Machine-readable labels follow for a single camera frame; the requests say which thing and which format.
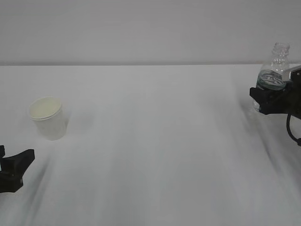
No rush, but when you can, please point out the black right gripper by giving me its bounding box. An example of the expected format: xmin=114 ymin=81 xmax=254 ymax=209
xmin=249 ymin=80 xmax=301 ymax=119

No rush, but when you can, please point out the black right camera cable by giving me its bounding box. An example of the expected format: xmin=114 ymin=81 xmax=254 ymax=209
xmin=286 ymin=113 xmax=301 ymax=147

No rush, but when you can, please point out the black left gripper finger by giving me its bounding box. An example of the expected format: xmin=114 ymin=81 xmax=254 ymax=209
xmin=0 ymin=145 xmax=5 ymax=157
xmin=0 ymin=149 xmax=35 ymax=193

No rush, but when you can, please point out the clear water bottle green label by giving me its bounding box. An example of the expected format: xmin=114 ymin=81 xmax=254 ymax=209
xmin=252 ymin=42 xmax=291 ymax=112

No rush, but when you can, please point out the white paper cup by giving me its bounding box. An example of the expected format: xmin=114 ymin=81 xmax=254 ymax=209
xmin=29 ymin=97 xmax=66 ymax=141

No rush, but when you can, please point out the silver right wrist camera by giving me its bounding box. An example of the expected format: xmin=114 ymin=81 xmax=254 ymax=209
xmin=282 ymin=65 xmax=301 ymax=82

